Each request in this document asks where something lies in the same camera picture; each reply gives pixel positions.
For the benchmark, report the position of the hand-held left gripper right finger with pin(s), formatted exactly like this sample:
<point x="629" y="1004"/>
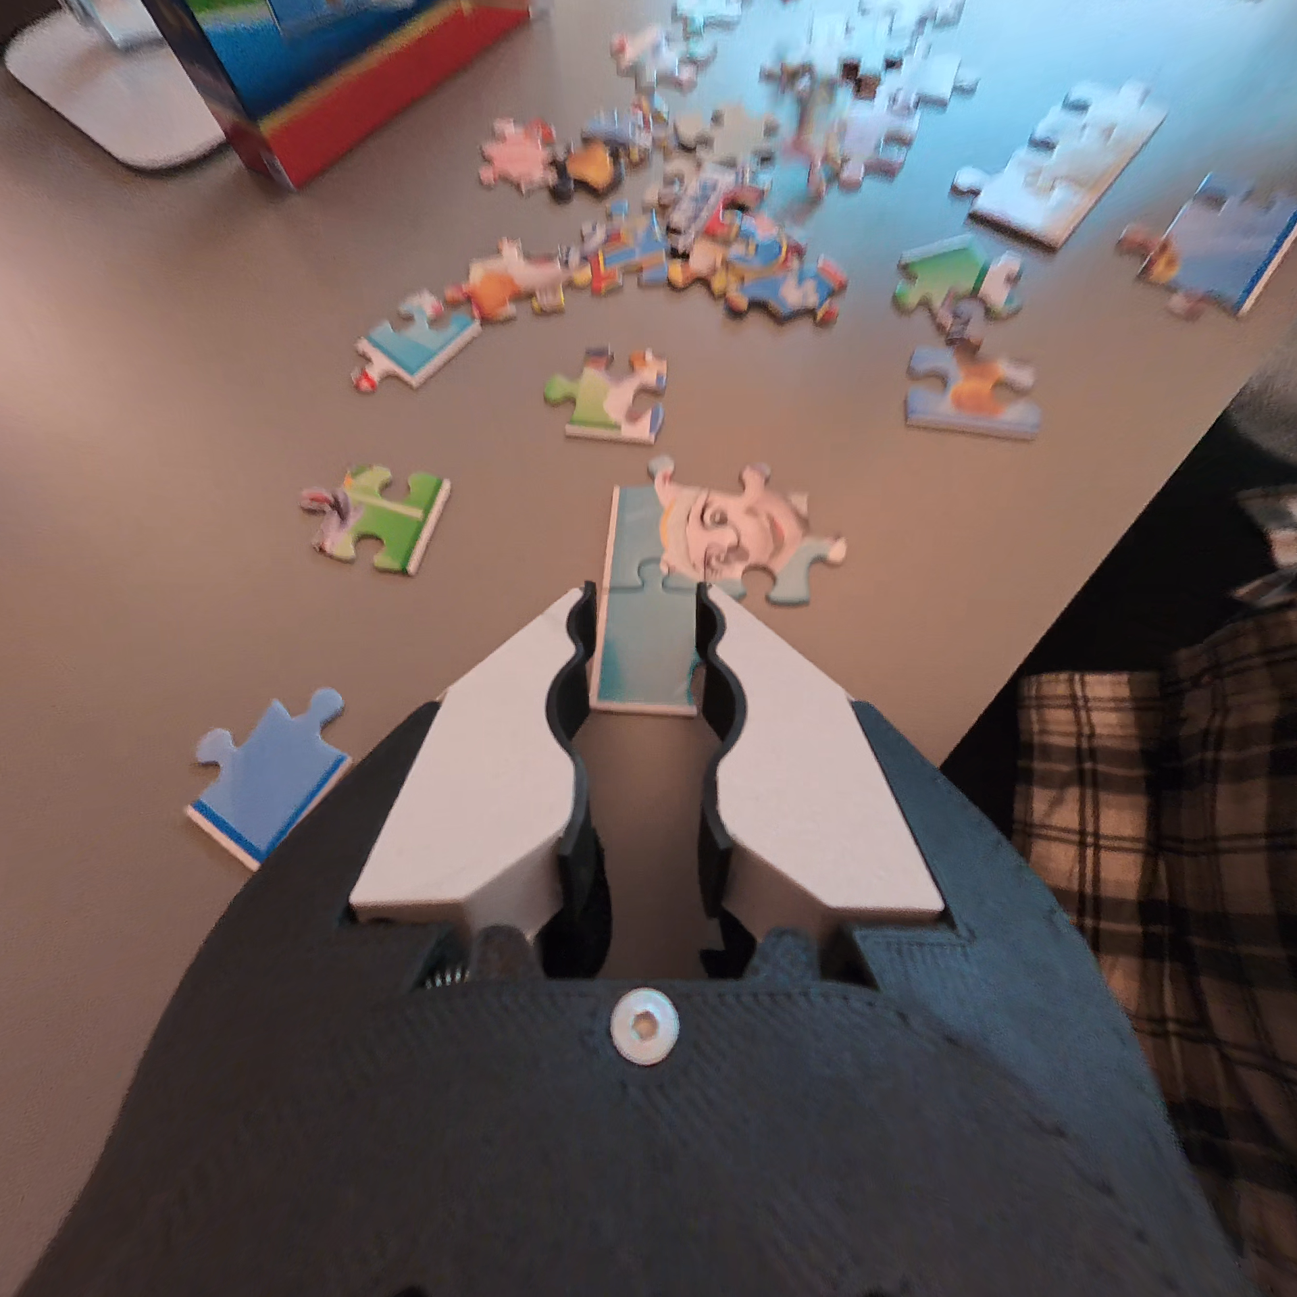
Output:
<point x="821" y="801"/>

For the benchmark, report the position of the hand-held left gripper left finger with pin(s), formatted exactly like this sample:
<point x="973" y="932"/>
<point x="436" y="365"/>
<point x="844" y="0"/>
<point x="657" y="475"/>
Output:
<point x="456" y="801"/>

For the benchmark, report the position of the teal husky dog puzzle section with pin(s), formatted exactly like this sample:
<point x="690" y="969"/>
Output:
<point x="649" y="628"/>

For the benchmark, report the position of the pile of puzzle pieces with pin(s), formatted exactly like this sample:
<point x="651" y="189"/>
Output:
<point x="710" y="234"/>

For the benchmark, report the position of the yellow pink corner puzzle piece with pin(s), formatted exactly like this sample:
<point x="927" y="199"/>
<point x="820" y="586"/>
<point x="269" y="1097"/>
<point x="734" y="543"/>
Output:
<point x="1023" y="208"/>

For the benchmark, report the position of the grey desk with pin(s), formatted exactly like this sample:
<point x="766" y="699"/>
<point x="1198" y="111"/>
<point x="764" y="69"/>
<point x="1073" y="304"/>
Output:
<point x="153" y="558"/>

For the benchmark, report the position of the blue edge puzzle piece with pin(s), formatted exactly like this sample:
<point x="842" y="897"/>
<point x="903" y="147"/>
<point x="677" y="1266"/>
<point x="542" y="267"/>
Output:
<point x="269" y="780"/>

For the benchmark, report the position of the plaid clothing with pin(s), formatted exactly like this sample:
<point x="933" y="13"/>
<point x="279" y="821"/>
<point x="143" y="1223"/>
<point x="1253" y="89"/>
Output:
<point x="1166" y="912"/>

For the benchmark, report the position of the blue puzzle piece with dog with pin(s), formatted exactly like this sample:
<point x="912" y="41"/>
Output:
<point x="973" y="400"/>

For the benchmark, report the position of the green white dog puzzle piece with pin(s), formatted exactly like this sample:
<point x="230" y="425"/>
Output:
<point x="608" y="400"/>

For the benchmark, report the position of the teal striped edge puzzle piece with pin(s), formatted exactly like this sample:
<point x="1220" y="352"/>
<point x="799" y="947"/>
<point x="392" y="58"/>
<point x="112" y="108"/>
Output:
<point x="421" y="339"/>

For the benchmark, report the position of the blue sky puzzle section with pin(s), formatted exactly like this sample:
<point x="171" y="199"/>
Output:
<point x="1225" y="243"/>

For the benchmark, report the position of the red puzzle box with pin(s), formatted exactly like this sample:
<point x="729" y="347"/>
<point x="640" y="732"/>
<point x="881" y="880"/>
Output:
<point x="334" y="100"/>

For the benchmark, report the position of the white stand base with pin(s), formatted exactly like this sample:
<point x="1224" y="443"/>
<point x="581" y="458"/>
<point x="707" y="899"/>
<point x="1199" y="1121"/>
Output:
<point x="112" y="91"/>

